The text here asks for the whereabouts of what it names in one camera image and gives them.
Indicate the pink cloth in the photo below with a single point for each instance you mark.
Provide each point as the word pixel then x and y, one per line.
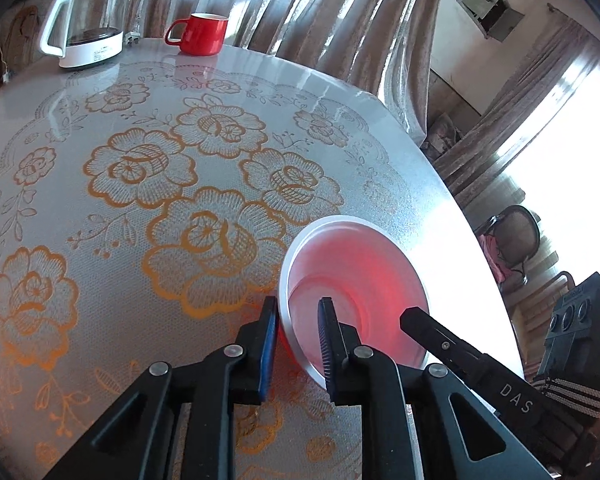
pixel 497 257

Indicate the lace print tablecloth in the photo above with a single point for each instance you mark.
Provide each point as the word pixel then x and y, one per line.
pixel 130 200

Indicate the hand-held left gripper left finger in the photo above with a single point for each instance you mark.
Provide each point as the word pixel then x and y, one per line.
pixel 267 347

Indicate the grey patterned bundle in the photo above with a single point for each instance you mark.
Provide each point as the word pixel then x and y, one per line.
pixel 445 135

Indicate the grey window curtain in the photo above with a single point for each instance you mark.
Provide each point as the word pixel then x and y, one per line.
pixel 520 110

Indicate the carved wooden chair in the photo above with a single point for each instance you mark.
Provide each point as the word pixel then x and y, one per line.
pixel 25 25

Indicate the round back dark chair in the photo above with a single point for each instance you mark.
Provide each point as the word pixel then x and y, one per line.
pixel 520 230

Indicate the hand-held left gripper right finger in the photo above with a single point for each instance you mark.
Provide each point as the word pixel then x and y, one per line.
pixel 325 345

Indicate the large grey curtain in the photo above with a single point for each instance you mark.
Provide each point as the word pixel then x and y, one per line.
pixel 305 15

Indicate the wall electrical panel box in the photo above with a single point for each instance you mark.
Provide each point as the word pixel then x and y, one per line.
pixel 487 2

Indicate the white glass electric kettle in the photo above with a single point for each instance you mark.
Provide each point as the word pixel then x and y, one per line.
pixel 90 35

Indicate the red plastic bowl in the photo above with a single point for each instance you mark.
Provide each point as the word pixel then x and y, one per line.
pixel 360 270

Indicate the bright window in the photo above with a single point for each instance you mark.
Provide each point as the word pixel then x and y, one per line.
pixel 570 170

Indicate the red mug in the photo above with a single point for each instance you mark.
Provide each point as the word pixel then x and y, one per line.
pixel 202 35

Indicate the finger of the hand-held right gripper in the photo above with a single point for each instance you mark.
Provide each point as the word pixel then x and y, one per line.
pixel 445 347

